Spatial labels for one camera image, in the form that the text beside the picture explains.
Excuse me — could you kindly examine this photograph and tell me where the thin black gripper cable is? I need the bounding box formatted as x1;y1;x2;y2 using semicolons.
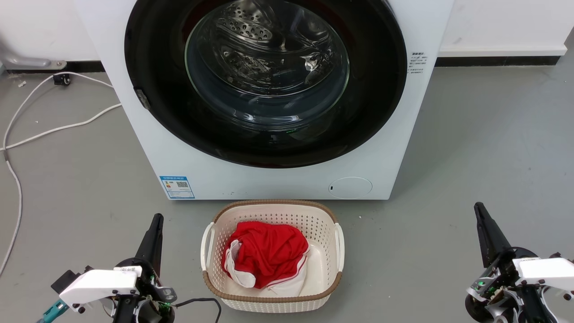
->
174;298;222;323

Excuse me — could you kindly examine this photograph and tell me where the white power cable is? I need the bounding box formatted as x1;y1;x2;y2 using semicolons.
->
0;103;122;151

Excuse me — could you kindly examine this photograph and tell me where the white front-load washing machine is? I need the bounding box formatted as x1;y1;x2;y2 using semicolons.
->
74;0;455;201

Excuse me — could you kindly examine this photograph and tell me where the cream plastic laundry basket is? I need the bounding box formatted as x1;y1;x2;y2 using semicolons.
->
200;200;345;314

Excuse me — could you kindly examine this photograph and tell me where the round white filter cover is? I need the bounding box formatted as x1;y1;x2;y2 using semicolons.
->
328;177;373;200

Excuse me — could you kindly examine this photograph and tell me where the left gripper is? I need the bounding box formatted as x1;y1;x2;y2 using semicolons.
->
104;214;178;323

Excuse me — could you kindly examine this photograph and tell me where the round black glass washer door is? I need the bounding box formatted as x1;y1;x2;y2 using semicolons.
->
124;0;408;169

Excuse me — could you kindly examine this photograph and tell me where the black text instruction sticker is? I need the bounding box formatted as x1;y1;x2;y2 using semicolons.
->
407;52;429;78

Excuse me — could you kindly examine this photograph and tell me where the teal cable connector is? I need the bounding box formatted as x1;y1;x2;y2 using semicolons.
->
37;300;70;323

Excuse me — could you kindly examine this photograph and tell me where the red and white garment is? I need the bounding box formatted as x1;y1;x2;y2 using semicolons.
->
222;221;310;297

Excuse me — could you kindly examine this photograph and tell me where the blue energy label sticker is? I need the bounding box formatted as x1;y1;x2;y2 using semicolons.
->
159;176;196;200

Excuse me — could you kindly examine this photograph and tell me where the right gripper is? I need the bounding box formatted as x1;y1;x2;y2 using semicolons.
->
465;202;574;323

